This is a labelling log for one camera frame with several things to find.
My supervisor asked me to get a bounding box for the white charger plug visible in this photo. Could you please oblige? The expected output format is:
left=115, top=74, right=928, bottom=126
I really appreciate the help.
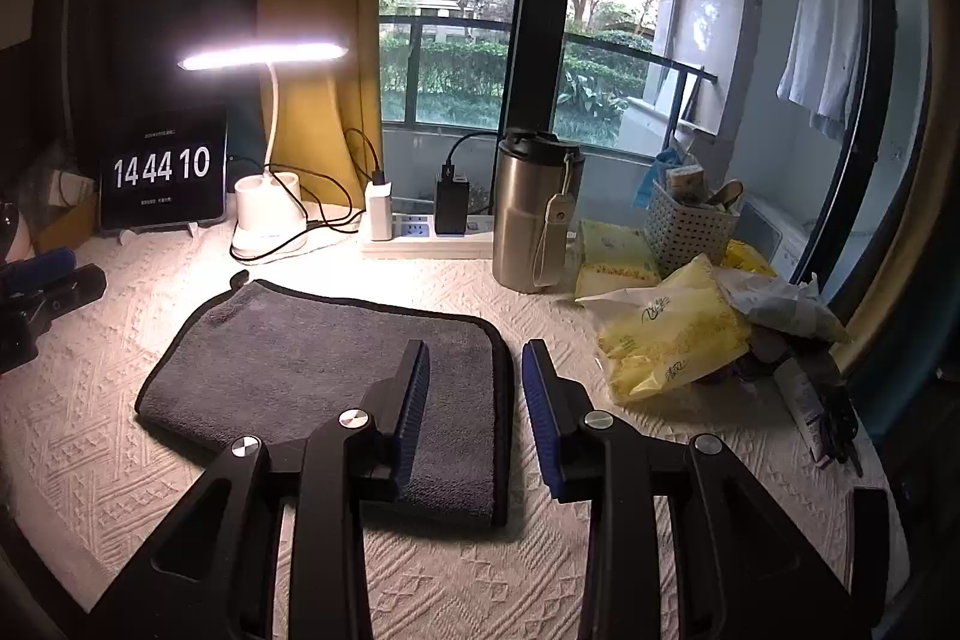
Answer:
left=365, top=180, right=395, bottom=242

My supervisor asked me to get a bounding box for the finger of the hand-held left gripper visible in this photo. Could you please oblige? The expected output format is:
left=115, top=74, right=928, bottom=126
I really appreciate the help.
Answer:
left=34, top=263, right=107, bottom=317
left=0, top=246, right=77, bottom=298

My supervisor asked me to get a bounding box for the white power strip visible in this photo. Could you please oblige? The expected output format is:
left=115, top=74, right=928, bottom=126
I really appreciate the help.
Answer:
left=359, top=214, right=496, bottom=261

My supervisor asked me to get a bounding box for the large yellow tissue pack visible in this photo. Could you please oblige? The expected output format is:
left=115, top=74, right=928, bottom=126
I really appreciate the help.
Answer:
left=595, top=253, right=752, bottom=405

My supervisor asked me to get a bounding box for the white textured tablecloth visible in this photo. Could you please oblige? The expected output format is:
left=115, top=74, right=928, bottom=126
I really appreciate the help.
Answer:
left=0, top=226, right=912, bottom=640

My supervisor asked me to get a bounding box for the white desk lamp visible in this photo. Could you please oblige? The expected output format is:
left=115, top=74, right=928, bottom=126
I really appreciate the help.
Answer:
left=176, top=35, right=350, bottom=266

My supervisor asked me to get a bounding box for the steel tumbler with black lid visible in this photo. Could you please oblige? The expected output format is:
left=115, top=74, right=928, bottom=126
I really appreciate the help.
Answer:
left=491, top=127, right=587, bottom=295

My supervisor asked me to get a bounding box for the black cable of white charger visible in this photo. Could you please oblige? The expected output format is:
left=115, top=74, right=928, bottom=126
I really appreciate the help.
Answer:
left=229, top=126, right=388, bottom=260

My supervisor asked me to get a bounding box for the black balcony railing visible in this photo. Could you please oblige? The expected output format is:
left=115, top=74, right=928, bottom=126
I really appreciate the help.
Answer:
left=379, top=13, right=719, bottom=129

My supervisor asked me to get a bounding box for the grey towel with black trim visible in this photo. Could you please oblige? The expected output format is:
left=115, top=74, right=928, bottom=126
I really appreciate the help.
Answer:
left=135, top=278, right=515, bottom=530

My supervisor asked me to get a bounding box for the grey plastic basket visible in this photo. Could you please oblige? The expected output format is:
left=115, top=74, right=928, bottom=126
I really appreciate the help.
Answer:
left=643, top=179, right=745, bottom=278

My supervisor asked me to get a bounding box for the crumpled white plastic bag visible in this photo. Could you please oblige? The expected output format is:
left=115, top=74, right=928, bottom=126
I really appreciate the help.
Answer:
left=711, top=267, right=854, bottom=345

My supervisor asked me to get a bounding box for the white tube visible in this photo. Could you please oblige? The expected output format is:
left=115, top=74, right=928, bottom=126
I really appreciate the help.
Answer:
left=775, top=357, right=839, bottom=469

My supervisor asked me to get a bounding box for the black charger plug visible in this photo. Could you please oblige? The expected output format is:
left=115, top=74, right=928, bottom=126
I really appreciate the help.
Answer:
left=434, top=174, right=470, bottom=235

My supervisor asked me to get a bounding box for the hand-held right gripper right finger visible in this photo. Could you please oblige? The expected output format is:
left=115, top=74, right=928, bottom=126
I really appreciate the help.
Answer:
left=522, top=338, right=856, bottom=640

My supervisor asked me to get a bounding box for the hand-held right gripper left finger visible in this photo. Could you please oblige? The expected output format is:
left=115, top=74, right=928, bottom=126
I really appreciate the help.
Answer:
left=90, top=338, right=433, bottom=640

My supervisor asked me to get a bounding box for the flat yellow packet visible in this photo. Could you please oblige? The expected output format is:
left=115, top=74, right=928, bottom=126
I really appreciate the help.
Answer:
left=718, top=238, right=779, bottom=279

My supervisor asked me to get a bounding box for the small yellow tissue pack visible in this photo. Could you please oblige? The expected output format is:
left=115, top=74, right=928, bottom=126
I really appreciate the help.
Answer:
left=575, top=219, right=662, bottom=301

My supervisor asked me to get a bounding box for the white washing machine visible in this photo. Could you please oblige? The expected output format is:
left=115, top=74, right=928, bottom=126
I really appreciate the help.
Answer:
left=738, top=193, right=816, bottom=283

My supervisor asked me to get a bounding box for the tablet with clock display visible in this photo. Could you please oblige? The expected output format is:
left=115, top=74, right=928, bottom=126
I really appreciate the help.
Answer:
left=97, top=105, right=230, bottom=233

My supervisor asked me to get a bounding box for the blue plastic bag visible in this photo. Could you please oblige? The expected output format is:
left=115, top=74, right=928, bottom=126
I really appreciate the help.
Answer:
left=633, top=148, right=682, bottom=211

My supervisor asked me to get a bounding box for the white hanging shirt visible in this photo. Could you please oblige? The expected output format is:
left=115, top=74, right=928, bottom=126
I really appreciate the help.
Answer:
left=775, top=0, right=865, bottom=143

